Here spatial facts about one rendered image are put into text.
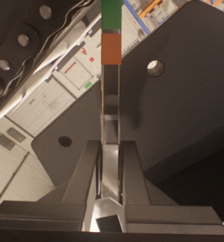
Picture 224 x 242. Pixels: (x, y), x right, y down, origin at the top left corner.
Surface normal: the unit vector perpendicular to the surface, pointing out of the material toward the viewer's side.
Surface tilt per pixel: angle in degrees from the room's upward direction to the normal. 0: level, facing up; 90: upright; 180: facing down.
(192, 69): 90
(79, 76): 90
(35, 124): 90
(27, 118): 90
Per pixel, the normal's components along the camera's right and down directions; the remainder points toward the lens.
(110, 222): -0.67, -0.65
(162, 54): -0.03, 0.51
